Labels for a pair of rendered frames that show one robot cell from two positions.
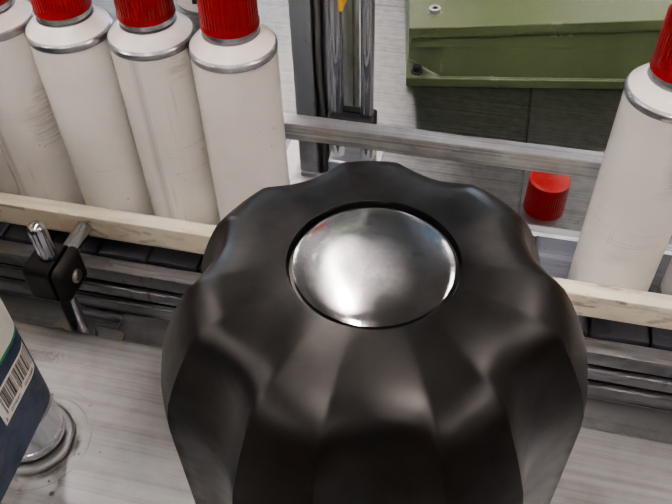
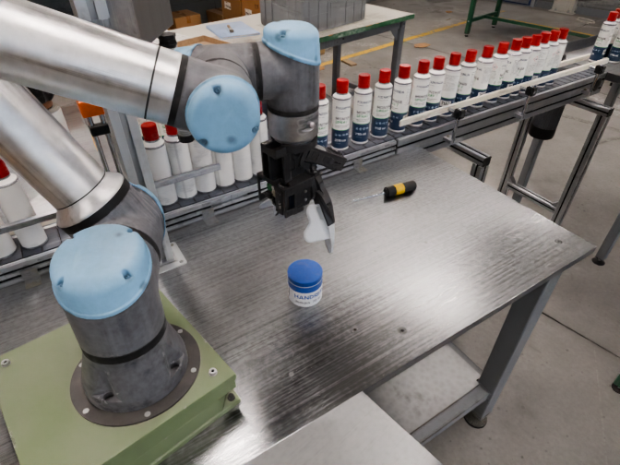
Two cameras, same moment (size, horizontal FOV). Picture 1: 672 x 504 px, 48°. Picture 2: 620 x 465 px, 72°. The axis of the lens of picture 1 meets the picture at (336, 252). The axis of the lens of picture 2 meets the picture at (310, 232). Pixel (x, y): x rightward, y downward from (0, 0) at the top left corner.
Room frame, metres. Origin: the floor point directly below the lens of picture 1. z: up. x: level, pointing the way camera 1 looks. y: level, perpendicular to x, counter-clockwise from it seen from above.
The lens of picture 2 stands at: (1.27, -0.30, 1.49)
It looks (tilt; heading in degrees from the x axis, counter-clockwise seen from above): 39 degrees down; 133
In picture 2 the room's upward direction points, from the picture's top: straight up
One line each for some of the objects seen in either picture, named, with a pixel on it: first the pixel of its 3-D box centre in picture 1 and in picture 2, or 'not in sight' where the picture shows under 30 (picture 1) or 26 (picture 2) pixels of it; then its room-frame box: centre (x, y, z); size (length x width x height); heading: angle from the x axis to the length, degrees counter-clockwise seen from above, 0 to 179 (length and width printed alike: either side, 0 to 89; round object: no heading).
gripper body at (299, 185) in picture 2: not in sight; (291, 171); (0.84, 0.12, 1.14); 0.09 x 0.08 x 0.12; 85
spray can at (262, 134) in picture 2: not in sight; (257, 137); (0.47, 0.36, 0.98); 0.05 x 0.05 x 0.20
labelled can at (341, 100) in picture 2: not in sight; (340, 115); (0.54, 0.61, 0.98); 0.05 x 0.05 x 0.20
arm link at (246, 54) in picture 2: not in sight; (218, 77); (0.80, 0.03, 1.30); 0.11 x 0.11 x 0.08; 55
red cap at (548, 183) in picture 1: (547, 192); not in sight; (0.47, -0.18, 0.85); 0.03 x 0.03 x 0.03
